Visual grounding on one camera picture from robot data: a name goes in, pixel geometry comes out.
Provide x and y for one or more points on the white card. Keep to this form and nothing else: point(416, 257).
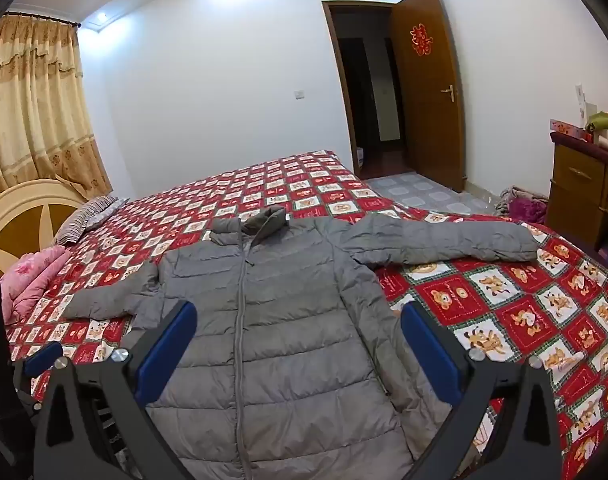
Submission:
point(583, 107)

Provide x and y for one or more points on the cream wooden headboard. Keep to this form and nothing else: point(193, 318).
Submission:
point(14, 230)

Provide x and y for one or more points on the red paper door decoration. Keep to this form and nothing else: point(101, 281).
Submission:
point(419, 40)

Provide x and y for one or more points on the brown wooden door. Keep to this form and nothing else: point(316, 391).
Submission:
point(428, 110)

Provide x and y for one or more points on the pink folded blanket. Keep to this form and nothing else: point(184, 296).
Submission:
point(29, 275)

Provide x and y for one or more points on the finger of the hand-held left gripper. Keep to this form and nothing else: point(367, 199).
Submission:
point(43, 359)

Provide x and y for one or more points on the red checkered bed sheet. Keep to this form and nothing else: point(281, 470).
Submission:
point(508, 310)

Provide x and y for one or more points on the long red gold box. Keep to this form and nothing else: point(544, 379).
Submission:
point(568, 129)

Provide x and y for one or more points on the striped pillow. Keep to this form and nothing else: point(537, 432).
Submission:
point(76, 222)

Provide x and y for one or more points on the white bin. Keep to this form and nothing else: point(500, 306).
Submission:
point(361, 159)

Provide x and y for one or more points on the dark curtain rod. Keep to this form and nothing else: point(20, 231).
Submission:
point(59, 21)

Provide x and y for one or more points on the dark wooden door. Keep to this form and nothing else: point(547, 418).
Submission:
point(341, 85)

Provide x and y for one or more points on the purple clothes pile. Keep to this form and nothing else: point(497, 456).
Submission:
point(526, 207)

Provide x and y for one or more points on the recessed ceiling light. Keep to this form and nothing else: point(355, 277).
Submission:
point(101, 18)

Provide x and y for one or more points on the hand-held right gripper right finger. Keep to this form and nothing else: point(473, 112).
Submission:
point(431, 352)

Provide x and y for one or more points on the grey puffer jacket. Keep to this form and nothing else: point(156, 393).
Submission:
point(284, 310)

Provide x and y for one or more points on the grey patterned pillow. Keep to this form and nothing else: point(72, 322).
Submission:
point(109, 210)

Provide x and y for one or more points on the beige patterned curtain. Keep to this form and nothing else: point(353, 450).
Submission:
point(34, 110)

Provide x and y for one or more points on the green bag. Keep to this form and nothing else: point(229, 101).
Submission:
point(603, 121)

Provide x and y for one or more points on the wooden cabinet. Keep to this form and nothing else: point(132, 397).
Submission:
point(573, 185)

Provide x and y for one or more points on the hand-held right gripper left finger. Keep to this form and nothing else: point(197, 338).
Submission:
point(166, 347)

